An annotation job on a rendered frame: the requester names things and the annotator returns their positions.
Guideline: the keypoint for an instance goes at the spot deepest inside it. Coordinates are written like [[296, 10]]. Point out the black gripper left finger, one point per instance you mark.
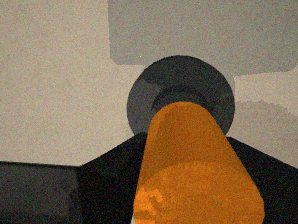
[[101, 191]]

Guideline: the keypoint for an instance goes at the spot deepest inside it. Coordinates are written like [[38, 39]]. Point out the orange cylinder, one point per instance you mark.
[[190, 173]]

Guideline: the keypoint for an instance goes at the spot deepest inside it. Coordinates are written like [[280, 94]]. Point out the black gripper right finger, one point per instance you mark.
[[277, 183]]

